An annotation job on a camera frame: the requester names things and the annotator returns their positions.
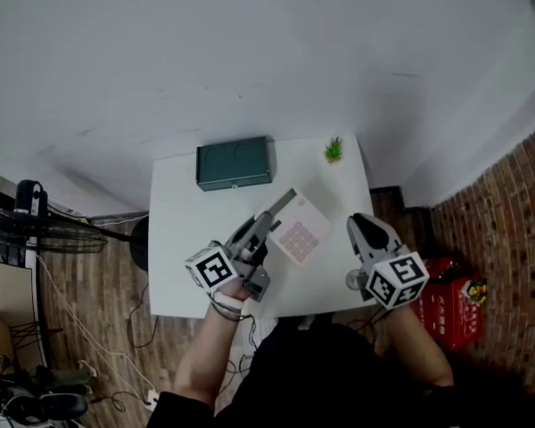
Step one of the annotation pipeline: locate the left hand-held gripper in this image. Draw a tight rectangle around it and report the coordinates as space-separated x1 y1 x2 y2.
184 210 284 303

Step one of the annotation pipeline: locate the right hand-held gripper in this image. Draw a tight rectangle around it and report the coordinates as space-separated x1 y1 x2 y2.
346 212 431 310

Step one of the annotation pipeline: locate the white pink-keyed calculator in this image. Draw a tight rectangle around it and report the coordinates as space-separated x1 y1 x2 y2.
258 187 332 267

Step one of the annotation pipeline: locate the person's right forearm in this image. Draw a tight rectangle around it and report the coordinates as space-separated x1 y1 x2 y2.
384 303 456 388

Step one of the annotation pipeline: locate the person's left forearm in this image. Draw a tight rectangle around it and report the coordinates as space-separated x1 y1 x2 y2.
173 303 243 413

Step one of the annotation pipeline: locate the person's left hand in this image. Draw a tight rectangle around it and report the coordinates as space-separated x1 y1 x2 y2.
211 277 253 305

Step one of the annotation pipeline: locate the round grey table grommet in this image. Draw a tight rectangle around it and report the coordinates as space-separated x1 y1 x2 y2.
344 268 368 292

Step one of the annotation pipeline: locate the dark green metal box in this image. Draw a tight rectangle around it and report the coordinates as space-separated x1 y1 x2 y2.
195 136 276 193

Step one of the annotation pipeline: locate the white table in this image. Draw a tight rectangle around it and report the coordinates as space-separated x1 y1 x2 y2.
147 133 376 320

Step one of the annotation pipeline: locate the white wristband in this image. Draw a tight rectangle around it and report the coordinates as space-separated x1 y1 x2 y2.
210 291 244 317

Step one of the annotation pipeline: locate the small green potted plant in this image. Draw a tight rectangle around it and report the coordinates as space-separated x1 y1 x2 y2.
324 136 345 165

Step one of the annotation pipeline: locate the red plastic crate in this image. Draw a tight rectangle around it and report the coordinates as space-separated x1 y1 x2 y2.
411 256 485 352

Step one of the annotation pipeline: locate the person's black clothing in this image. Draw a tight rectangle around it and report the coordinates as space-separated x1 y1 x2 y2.
146 313 535 428

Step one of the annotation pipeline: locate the white power strip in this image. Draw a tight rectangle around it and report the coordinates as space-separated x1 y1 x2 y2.
144 387 162 413

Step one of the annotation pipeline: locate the black standing fan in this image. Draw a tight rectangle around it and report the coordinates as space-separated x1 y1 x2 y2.
0 177 151 281

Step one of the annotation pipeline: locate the beige board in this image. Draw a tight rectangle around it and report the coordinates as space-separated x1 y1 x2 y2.
0 257 40 370

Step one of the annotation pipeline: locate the black padded chair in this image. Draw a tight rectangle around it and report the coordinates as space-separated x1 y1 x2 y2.
38 391 90 421

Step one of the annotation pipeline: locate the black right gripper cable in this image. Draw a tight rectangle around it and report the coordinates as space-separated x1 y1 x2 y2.
347 307 385 357

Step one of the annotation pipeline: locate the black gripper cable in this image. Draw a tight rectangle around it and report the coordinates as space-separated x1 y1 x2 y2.
225 313 260 375
347 307 385 357

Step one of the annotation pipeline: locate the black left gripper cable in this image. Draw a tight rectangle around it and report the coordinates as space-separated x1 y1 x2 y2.
225 313 260 375

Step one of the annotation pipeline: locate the black floor cable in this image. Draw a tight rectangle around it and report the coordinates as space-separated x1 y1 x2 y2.
128 282 161 350

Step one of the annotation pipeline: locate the white floor cable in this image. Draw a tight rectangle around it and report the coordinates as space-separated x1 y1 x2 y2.
34 253 155 404

